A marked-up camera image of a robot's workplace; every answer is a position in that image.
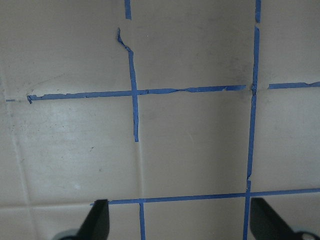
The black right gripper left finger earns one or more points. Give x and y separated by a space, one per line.
96 225

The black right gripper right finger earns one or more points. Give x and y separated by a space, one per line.
266 224

